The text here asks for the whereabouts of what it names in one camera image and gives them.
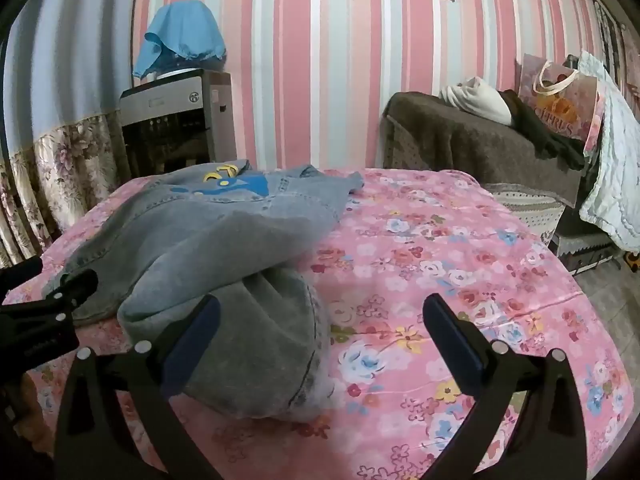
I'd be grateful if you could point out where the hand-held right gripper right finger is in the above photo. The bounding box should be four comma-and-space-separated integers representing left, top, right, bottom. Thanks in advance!
422, 294, 587, 480

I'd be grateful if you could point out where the white folded cloth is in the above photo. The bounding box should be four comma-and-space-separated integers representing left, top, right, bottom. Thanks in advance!
439, 77, 516, 126

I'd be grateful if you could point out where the white quilt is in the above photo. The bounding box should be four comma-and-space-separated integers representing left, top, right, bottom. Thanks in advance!
577, 50, 640, 253

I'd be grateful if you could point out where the blue denim jacket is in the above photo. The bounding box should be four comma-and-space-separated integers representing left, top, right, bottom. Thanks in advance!
42, 159, 365, 421

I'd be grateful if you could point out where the dark stool with lace cover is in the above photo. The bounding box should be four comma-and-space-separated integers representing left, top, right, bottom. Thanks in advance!
550, 230, 631, 276

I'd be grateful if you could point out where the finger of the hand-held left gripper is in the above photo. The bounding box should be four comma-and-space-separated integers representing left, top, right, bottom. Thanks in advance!
0, 256, 45, 291
30, 268, 99, 322

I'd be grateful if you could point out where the grey water dispenser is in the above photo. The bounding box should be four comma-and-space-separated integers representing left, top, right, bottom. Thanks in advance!
119, 69, 236, 181

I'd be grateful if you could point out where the beige dotted sofa cover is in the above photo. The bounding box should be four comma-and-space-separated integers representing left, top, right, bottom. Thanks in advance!
482, 182, 568, 251

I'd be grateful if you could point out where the black garment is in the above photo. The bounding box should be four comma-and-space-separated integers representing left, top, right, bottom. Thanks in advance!
500, 89, 588, 171

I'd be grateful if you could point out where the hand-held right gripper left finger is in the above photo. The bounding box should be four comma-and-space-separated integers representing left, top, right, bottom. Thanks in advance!
54, 294, 223, 480

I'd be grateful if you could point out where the floral paper bag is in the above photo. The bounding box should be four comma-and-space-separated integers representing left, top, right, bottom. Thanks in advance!
517, 52, 608, 153

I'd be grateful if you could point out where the brown covered sofa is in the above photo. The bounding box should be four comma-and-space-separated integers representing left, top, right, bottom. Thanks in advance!
382, 91, 601, 206

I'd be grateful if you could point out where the striped floral curtain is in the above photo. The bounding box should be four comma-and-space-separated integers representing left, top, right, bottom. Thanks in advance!
0, 0, 142, 268

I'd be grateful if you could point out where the pink floral bedsheet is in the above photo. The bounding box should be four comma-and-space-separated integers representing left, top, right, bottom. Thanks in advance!
0, 167, 633, 480

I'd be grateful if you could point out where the blue cloth cover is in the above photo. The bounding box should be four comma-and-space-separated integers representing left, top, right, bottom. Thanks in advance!
132, 1, 227, 80

